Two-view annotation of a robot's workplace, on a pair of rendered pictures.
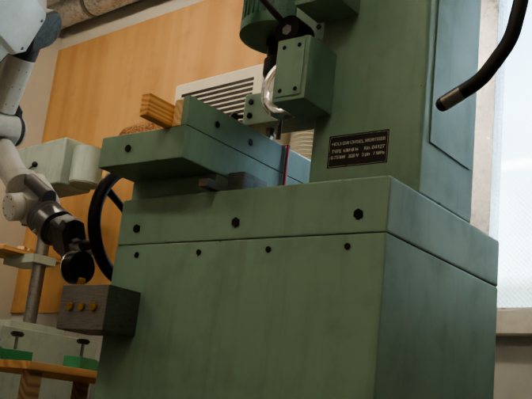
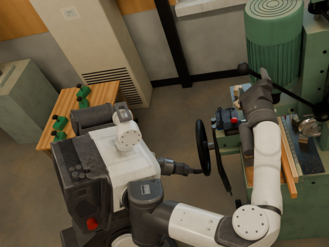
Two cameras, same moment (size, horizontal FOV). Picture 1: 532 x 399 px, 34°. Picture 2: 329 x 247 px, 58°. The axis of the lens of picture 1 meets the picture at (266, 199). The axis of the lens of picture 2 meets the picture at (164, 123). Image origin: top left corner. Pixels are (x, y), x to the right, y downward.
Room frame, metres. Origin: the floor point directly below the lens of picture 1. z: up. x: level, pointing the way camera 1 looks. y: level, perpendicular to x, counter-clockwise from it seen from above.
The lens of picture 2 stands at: (1.10, 0.68, 2.03)
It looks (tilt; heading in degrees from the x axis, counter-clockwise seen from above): 47 degrees down; 342
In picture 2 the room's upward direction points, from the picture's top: 24 degrees counter-clockwise
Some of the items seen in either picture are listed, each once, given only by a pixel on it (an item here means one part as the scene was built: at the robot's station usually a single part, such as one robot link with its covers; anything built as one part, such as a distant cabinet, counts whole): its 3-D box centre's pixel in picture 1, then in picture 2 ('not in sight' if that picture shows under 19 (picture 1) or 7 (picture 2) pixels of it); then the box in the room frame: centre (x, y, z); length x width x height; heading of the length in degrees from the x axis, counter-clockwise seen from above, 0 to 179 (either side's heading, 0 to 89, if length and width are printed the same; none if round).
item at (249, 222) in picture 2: not in sight; (220, 229); (1.36, 0.57, 1.31); 0.22 x 0.12 x 0.13; 29
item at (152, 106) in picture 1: (260, 162); (274, 126); (1.67, 0.02, 0.92); 0.67 x 0.02 x 0.04; 142
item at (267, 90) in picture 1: (289, 88); (315, 126); (1.51, -0.02, 1.02); 0.12 x 0.03 x 0.12; 52
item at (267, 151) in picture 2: not in sight; (267, 149); (1.42, 0.33, 1.33); 0.13 x 0.07 x 0.09; 131
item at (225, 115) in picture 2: not in sight; (228, 120); (1.80, 0.16, 0.99); 0.13 x 0.11 x 0.06; 142
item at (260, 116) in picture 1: (279, 115); (278, 106); (1.67, -0.01, 1.03); 0.14 x 0.07 x 0.09; 52
